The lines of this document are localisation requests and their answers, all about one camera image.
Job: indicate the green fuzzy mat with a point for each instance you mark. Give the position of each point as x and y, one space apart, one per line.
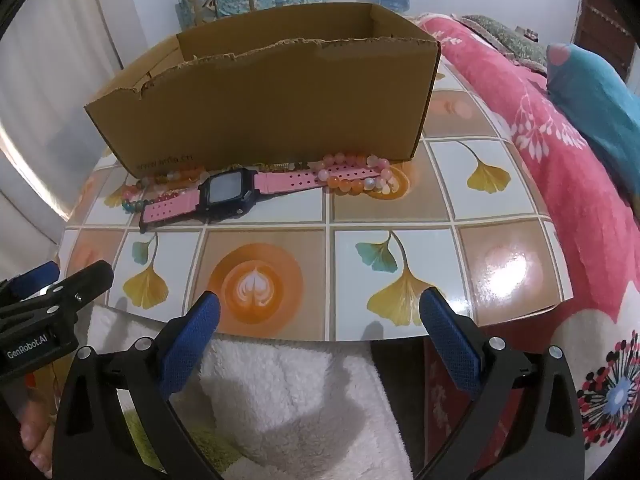
200 440

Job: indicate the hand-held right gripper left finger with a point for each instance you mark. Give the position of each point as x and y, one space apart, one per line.
192 345

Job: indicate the white fluffy towel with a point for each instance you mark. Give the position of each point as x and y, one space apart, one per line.
300 400

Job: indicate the brown wooden door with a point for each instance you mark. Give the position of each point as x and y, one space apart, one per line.
605 35

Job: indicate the grey patterned blanket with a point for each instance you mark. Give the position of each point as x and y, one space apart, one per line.
505 35

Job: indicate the white curtain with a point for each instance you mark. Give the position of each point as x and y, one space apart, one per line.
40 110

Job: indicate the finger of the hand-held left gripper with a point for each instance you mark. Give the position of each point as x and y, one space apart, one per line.
35 277
85 285

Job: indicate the pink floral blanket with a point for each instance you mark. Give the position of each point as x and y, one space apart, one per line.
575 210

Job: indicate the person's left hand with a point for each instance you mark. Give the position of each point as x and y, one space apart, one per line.
37 435

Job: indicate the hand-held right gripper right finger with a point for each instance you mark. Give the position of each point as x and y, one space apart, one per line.
450 350

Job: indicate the gold hair comb clip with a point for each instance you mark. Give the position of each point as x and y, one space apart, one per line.
287 166

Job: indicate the blue pillow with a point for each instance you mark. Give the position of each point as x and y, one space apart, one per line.
600 100

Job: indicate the brown cardboard box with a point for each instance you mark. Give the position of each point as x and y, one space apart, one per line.
275 110

